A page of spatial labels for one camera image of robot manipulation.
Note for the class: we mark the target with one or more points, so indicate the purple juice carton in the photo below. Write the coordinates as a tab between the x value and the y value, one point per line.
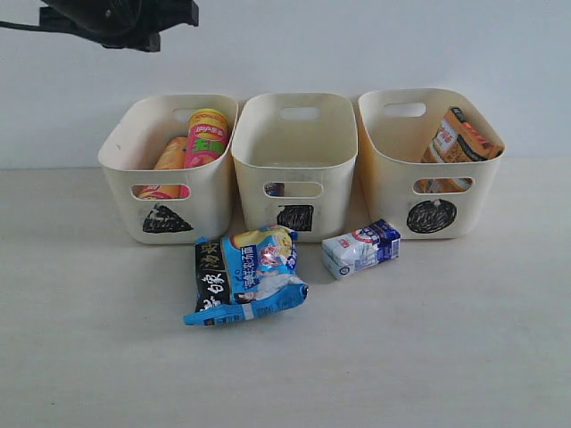
274	189

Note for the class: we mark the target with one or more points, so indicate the blue noodle packet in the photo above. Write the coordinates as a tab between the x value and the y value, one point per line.
246	276

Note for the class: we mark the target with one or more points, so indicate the white blue milk carton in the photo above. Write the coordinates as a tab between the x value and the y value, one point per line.
362	248

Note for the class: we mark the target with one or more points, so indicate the pink chips can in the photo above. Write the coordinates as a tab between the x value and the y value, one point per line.
207	138

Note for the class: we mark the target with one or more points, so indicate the yellow chips can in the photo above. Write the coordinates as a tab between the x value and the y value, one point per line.
172	158

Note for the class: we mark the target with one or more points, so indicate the orange noodle packet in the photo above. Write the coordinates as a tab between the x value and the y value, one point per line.
455	140

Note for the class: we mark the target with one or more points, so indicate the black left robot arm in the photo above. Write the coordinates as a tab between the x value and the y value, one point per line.
113	24

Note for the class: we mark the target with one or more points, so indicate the cream bin with square mark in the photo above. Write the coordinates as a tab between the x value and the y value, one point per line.
309	142

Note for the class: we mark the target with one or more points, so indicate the cream bin with triangle mark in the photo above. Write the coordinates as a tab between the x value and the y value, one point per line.
128	157

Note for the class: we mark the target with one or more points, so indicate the cream bin with circle mark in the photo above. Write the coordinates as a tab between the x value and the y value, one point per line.
421	200

